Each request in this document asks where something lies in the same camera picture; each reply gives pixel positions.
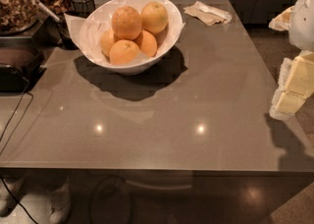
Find black wire cup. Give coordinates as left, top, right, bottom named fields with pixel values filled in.
left=71, top=0, right=95, bottom=18

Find orange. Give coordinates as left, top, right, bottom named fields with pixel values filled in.
left=111, top=6, right=142, bottom=40
left=140, top=1, right=168, bottom=34
left=134, top=30, right=157, bottom=57
left=109, top=40, right=139, bottom=65
left=100, top=28, right=119, bottom=56

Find white paper bowl liner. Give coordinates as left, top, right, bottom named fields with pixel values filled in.
left=66, top=14, right=184, bottom=75

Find white ceramic bowl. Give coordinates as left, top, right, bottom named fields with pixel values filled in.
left=77, top=0, right=184, bottom=75

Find white utensil handle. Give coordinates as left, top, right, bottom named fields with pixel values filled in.
left=33, top=0, right=61, bottom=23

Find folded paper napkins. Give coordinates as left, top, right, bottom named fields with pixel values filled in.
left=183, top=1, right=233, bottom=26

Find glass jar of nuts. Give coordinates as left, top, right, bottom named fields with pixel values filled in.
left=0, top=0, right=37, bottom=35

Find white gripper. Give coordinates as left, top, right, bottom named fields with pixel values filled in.
left=269, top=0, right=314, bottom=121

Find black cable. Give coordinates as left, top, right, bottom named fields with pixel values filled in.
left=0, top=62, right=40, bottom=224

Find white shoe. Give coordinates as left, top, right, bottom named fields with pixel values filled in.
left=49, top=183, right=71, bottom=224

